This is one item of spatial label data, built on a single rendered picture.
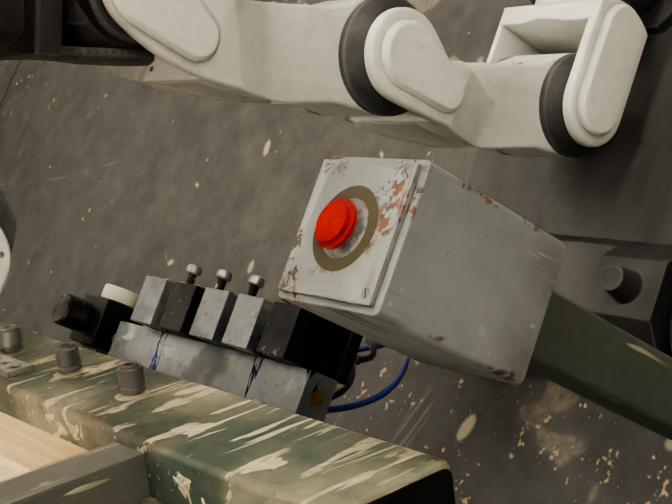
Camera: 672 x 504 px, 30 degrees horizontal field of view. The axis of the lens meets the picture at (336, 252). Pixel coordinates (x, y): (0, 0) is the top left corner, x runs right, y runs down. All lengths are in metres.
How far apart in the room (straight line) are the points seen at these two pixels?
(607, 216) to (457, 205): 0.90
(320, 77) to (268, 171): 1.28
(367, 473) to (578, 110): 0.88
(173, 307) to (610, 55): 0.71
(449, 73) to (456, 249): 0.63
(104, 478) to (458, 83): 0.71
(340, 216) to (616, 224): 0.92
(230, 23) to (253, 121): 1.51
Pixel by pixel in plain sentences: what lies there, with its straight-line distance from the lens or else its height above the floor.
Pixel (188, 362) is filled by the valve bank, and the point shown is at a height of 0.74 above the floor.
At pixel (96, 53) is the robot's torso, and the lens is 1.32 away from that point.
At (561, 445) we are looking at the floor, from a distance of 1.94.
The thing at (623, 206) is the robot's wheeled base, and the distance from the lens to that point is 1.79.
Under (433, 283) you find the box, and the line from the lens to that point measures 0.90.
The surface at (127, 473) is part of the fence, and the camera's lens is 1.08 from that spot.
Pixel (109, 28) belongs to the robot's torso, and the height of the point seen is 0.97.
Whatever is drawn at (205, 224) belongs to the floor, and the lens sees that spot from 2.84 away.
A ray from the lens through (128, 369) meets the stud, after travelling 1.19.
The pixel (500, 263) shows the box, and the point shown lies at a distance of 0.95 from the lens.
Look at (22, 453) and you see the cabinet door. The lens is 1.20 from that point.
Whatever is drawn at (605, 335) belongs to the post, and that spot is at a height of 0.65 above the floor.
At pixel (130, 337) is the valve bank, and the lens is 1.47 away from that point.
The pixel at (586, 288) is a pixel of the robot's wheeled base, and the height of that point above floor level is 0.19.
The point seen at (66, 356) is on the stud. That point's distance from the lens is 1.30.
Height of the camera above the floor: 1.49
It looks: 38 degrees down
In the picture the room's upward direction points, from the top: 63 degrees counter-clockwise
